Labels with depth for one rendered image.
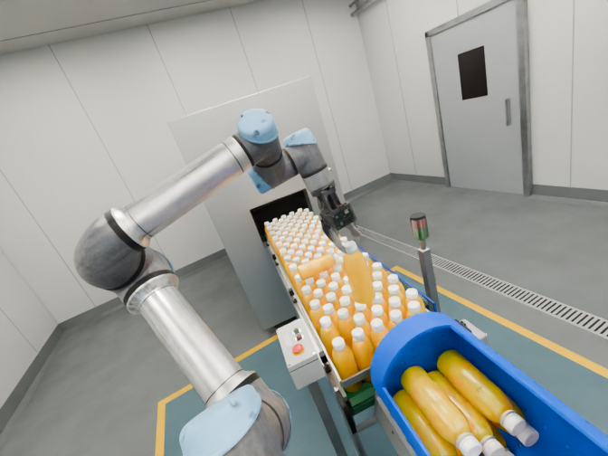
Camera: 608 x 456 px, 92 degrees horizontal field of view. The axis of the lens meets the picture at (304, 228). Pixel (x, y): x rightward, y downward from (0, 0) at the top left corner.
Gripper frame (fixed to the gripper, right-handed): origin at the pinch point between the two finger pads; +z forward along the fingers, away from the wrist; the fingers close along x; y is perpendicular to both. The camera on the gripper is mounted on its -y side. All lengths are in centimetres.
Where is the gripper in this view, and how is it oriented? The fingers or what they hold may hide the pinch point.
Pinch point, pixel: (349, 244)
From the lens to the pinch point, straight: 88.2
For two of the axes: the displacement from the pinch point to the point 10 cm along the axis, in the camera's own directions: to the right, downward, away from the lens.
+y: 2.3, 2.3, -9.5
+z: 4.5, 8.3, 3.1
